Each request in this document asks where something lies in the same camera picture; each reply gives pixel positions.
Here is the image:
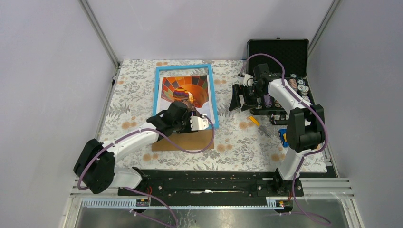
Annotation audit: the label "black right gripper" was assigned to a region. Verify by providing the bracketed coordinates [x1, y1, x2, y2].
[229, 84, 266, 112]

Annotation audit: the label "yellow handled screwdriver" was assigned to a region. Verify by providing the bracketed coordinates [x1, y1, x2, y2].
[249, 116, 271, 136]

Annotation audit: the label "brown fibreboard backing panel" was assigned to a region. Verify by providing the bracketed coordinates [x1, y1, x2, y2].
[152, 130, 214, 152]

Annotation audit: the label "hot air balloon photo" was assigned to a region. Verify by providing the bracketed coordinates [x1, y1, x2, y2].
[154, 75, 218, 126]

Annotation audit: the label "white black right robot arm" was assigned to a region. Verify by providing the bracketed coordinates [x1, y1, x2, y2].
[230, 64, 327, 196]

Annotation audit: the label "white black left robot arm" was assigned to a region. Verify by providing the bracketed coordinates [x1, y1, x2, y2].
[73, 101, 216, 195]

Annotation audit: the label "floral tablecloth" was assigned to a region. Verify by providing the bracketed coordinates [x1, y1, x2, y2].
[91, 59, 328, 173]

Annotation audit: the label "blue yellow toy car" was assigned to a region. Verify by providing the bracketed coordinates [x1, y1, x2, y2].
[278, 129, 288, 148]

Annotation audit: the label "brown poker chip stack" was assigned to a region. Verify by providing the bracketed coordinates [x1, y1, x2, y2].
[288, 78, 298, 92]

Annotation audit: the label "black poker chip case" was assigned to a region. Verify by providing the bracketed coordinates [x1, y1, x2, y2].
[245, 38, 315, 125]

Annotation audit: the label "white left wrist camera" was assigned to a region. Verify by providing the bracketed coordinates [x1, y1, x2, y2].
[190, 116, 210, 131]

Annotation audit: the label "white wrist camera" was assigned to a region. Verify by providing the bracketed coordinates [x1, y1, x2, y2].
[242, 74, 254, 87]
[190, 116, 210, 131]

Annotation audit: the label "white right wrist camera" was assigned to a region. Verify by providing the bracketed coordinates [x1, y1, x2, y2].
[242, 74, 254, 87]

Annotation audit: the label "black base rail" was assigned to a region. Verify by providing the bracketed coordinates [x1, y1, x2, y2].
[135, 170, 304, 207]

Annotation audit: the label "white slotted cable duct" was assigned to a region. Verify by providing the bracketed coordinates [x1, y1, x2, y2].
[81, 198, 285, 210]

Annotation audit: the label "aluminium frame rails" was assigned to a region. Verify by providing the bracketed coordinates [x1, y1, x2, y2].
[69, 177, 355, 199]

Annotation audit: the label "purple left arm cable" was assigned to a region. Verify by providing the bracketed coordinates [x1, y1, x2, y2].
[77, 114, 215, 228]

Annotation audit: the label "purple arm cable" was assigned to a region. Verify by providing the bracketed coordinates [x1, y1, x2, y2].
[240, 53, 333, 227]
[77, 114, 215, 228]

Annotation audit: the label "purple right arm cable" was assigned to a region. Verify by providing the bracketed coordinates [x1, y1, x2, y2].
[240, 53, 333, 227]

